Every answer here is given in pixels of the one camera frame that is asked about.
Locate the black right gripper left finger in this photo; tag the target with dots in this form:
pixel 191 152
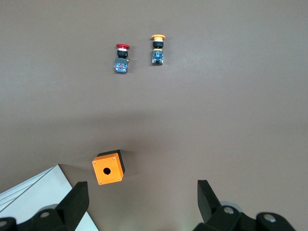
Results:
pixel 72 207

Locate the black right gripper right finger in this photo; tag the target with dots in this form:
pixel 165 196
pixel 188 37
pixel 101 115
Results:
pixel 209 207

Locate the red mushroom push button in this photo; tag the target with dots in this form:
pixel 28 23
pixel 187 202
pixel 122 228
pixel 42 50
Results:
pixel 121 65

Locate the white drawer cabinet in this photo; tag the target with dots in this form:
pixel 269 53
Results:
pixel 36 192

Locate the orange mushroom push button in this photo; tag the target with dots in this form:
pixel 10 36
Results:
pixel 157 57

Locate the brown table cover mat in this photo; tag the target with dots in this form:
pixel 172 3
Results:
pixel 216 108

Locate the orange button enclosure box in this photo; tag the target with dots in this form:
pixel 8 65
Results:
pixel 115 166

